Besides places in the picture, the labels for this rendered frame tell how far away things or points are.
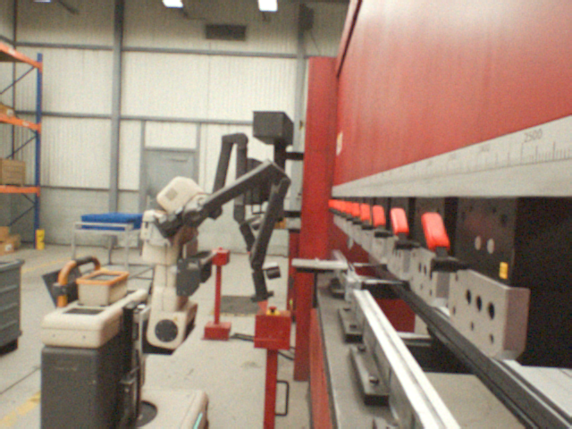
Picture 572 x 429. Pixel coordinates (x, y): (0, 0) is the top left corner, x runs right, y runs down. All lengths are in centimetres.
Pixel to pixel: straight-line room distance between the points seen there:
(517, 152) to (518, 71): 8
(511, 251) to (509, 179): 7
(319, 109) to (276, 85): 633
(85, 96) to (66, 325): 864
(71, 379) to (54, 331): 20
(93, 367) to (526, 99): 173
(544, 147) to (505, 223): 9
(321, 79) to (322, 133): 37
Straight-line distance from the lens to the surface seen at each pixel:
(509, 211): 45
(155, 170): 942
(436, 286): 64
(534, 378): 102
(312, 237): 291
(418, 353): 157
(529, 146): 43
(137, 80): 988
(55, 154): 1037
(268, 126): 310
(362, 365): 113
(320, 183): 290
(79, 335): 186
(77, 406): 197
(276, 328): 184
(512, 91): 48
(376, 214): 95
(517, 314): 46
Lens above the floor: 133
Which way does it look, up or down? 3 degrees down
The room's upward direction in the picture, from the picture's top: 3 degrees clockwise
